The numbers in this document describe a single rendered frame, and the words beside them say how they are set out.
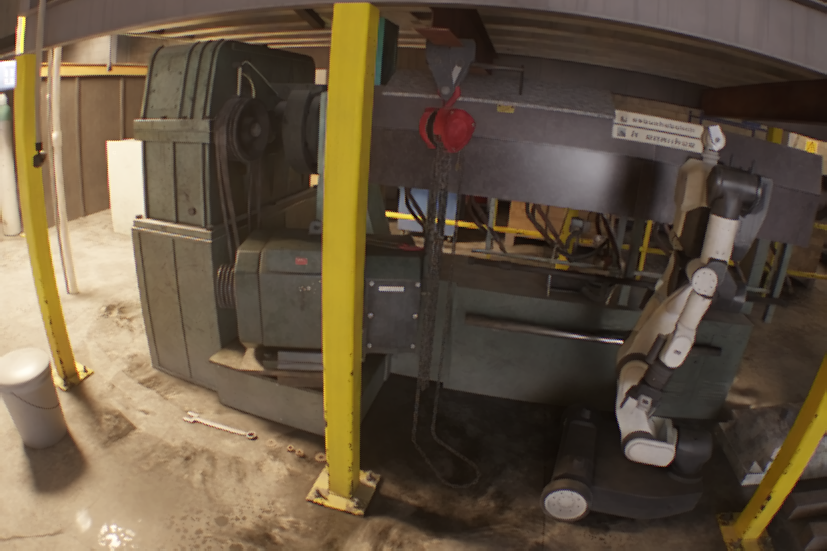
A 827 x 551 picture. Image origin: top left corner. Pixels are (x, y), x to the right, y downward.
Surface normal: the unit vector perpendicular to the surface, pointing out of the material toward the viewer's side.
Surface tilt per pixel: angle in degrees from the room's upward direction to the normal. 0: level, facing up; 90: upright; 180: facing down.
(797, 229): 90
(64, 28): 90
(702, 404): 90
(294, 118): 80
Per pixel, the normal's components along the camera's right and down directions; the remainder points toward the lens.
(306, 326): 0.11, 0.30
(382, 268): 0.13, -0.47
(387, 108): -0.22, 0.07
